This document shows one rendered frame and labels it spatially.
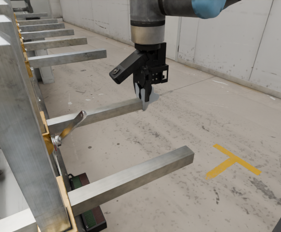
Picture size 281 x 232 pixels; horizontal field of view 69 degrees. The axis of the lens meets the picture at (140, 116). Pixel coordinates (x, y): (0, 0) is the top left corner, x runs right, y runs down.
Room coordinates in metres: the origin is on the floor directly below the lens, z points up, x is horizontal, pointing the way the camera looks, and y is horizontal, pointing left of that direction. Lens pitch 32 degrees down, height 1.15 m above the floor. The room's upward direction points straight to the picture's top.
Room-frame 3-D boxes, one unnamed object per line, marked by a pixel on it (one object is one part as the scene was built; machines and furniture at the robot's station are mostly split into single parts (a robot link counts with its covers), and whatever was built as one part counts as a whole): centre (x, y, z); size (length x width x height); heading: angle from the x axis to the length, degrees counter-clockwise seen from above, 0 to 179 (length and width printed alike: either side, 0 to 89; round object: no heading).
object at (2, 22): (0.39, 0.24, 0.87); 0.04 x 0.04 x 0.48; 29
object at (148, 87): (0.55, -0.02, 0.91); 0.05 x 0.02 x 0.09; 29
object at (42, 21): (1.56, 0.78, 0.95); 0.37 x 0.03 x 0.03; 119
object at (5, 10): (0.60, 0.36, 0.89); 0.04 x 0.04 x 0.48; 29
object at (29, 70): (0.62, 0.37, 0.95); 0.14 x 0.06 x 0.05; 29
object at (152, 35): (0.58, -0.02, 1.05); 0.10 x 0.09 x 0.05; 29
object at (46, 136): (0.40, 0.26, 0.85); 0.14 x 0.06 x 0.05; 29
